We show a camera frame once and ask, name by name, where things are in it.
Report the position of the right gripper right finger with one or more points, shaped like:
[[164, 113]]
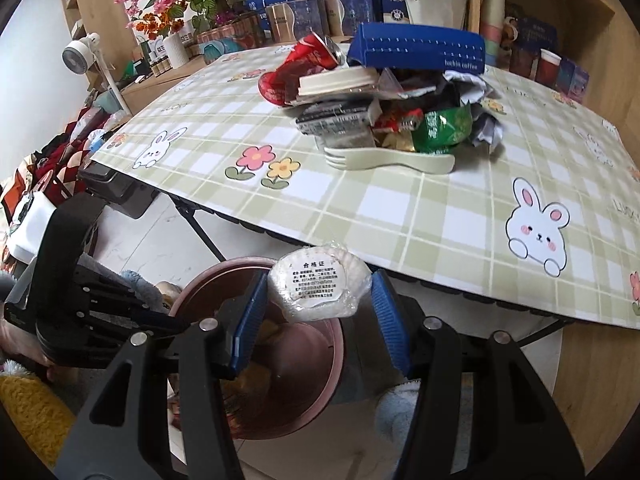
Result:
[[387, 308]]

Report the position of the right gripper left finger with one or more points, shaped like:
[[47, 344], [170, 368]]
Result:
[[247, 312]]

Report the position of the clear plastic cup lid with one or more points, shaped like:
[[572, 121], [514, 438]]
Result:
[[319, 283]]

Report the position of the cream plastic spork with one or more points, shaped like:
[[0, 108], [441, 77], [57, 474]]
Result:
[[371, 158]]

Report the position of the green snack wrapper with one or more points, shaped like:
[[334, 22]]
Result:
[[442, 130]]

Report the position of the blue luckin coffee box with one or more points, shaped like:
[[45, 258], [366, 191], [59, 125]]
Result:
[[417, 47]]

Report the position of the red crushed snack bag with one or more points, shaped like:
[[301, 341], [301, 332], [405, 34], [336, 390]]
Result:
[[311, 55]]

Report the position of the maroon trash bin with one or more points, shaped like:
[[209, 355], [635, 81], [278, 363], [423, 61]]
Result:
[[295, 368]]

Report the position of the person left hand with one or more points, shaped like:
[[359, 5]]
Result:
[[25, 349]]

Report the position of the red checkered blanket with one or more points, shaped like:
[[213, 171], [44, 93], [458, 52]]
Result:
[[54, 170]]

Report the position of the green plaid tablecloth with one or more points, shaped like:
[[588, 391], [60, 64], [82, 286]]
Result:
[[549, 221]]

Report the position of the low wooden cabinet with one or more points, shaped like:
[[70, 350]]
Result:
[[160, 82]]

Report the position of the white desk fan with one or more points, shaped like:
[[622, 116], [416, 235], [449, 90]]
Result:
[[79, 55]]

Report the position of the gold blue gift box right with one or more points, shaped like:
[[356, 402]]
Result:
[[345, 16]]

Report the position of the gold blue gift box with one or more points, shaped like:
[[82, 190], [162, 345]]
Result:
[[345, 16], [293, 20]]

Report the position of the gold blue gift box left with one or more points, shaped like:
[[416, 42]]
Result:
[[293, 20]]

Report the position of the orange flowers white vase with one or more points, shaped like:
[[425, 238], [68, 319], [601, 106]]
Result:
[[162, 35]]

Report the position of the stack of paper cups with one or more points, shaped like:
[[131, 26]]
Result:
[[491, 26]]

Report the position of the wooden shelf unit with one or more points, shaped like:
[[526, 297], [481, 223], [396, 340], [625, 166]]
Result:
[[600, 36]]

